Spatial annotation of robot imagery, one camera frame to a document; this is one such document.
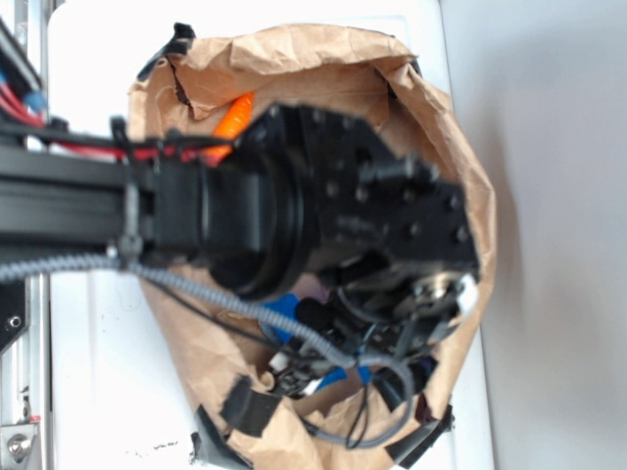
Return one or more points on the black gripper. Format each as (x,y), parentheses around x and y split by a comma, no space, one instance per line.
(390,240)

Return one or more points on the blue sponge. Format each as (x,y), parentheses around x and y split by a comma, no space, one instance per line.
(286,307)

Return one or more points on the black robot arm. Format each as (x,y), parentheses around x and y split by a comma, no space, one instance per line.
(152,205)

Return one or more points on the orange plastic toy carrot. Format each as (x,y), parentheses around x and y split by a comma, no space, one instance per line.
(235,121)

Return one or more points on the brown paper bag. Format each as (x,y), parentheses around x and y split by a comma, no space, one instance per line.
(353,71)

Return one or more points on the black mounting bracket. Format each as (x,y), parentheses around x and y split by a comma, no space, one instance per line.
(12,310)

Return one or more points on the aluminium frame rail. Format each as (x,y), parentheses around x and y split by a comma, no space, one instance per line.
(26,422)

